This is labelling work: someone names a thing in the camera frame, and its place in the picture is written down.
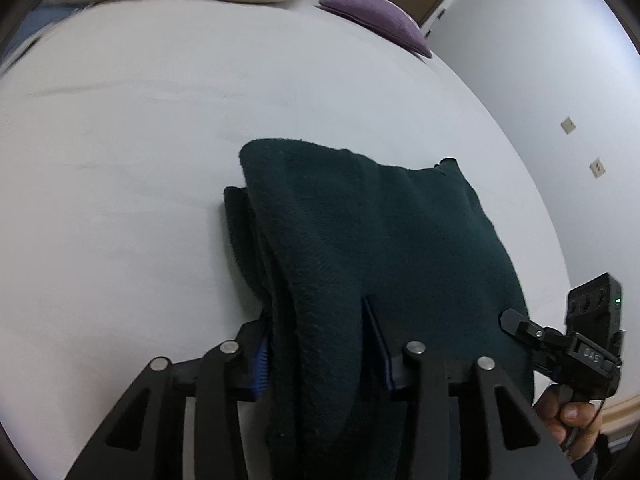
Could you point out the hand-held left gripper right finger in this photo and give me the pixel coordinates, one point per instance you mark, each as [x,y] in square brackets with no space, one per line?
[377,345]

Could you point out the purple pillow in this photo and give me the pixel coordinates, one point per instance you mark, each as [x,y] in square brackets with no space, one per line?
[375,15]

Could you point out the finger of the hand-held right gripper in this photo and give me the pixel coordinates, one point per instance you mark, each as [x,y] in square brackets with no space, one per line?
[520,325]

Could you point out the dark green fleece garment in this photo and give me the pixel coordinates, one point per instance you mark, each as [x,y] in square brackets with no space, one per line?
[380,230]

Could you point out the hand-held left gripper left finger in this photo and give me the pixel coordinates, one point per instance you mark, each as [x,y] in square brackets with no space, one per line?
[259,360]

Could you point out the white bed sheet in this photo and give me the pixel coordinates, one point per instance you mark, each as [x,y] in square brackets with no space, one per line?
[125,135]

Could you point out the person's right hand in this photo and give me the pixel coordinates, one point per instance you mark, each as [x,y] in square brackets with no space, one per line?
[562,415]

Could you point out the beige wall socket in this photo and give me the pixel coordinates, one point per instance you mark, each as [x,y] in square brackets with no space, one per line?
[597,168]
[568,125]

